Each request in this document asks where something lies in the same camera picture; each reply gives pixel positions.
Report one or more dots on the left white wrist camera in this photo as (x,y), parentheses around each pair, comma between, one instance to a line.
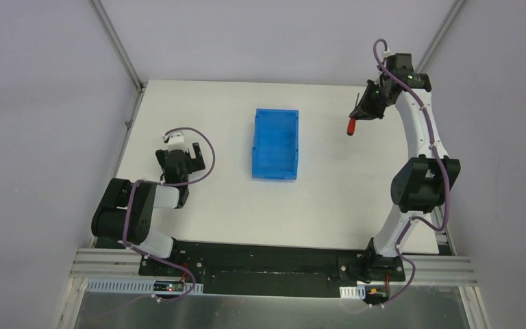
(175,141)

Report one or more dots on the aluminium frame rail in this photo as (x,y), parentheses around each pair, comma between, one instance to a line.
(125,264)

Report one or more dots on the white cable duct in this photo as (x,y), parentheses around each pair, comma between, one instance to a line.
(142,286)
(357,293)

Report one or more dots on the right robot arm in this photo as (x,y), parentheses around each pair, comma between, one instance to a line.
(421,185)

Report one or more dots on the red handled screwdriver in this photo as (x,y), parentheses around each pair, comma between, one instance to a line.
(352,119)

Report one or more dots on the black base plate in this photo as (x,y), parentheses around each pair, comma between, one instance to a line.
(231,269)

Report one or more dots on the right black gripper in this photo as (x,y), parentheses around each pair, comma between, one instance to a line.
(368,105)

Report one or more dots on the left white cable duct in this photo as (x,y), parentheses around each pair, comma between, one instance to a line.
(142,286)

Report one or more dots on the blue plastic bin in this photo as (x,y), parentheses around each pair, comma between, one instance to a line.
(275,150)

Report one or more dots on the right white cable duct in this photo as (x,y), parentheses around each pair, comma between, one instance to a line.
(357,293)

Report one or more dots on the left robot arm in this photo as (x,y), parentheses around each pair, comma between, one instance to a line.
(125,212)

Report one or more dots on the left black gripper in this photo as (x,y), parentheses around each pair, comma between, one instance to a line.
(179,159)

